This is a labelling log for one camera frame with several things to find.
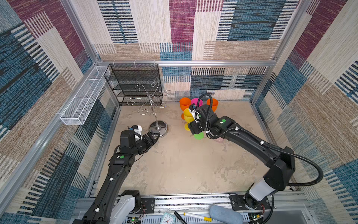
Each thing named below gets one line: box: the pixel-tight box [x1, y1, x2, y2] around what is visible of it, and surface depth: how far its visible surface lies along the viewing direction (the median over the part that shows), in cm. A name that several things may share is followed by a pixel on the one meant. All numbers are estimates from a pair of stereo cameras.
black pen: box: [173, 210, 187, 224], surface depth 71 cm
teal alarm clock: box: [159, 212, 177, 224], surface depth 70 cm
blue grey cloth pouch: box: [209, 204, 244, 224], surface depth 69 cm
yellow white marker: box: [174, 210, 213, 224], surface depth 71 cm
